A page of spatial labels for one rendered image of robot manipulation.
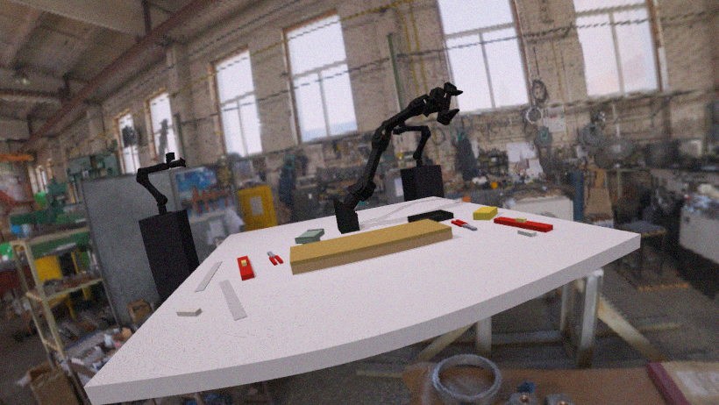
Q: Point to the yellow rectangular block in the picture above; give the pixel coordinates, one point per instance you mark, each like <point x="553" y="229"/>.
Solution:
<point x="485" y="213"/>

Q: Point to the red rectangular block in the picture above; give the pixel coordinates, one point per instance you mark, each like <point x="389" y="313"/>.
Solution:
<point x="522" y="222"/>
<point x="245" y="268"/>

